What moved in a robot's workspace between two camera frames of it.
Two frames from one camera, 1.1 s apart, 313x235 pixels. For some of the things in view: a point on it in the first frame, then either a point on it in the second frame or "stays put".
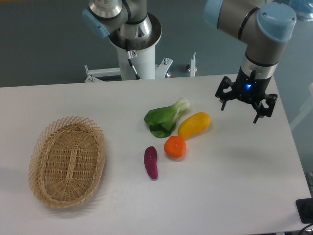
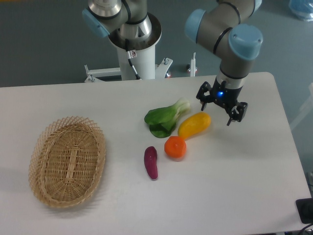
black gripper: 248,88 -> 225,96
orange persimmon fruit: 175,148 stays put
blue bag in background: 303,9 stays put
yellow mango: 194,124 stays put
